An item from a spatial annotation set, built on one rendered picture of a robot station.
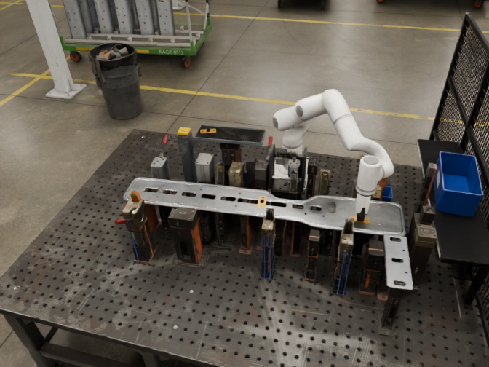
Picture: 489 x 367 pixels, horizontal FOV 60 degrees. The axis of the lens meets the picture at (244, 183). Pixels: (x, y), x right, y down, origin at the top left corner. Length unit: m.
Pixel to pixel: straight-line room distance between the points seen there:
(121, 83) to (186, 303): 3.08
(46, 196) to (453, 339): 3.31
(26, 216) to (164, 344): 2.29
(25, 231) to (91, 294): 1.70
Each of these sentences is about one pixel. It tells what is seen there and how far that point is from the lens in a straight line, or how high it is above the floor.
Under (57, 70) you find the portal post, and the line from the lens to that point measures 5.66.
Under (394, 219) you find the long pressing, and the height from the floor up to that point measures 1.00.
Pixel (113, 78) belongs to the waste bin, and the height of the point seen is 0.52.
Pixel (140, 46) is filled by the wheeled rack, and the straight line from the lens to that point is 6.09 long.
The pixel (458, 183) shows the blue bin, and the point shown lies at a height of 1.03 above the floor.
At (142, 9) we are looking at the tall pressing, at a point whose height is 0.64.
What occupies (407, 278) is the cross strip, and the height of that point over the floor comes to 1.00.
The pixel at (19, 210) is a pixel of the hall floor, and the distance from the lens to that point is 4.07.
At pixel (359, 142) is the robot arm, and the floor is 1.38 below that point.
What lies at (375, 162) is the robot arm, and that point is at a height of 1.35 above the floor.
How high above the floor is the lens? 2.39
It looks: 39 degrees down
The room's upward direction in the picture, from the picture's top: 2 degrees counter-clockwise
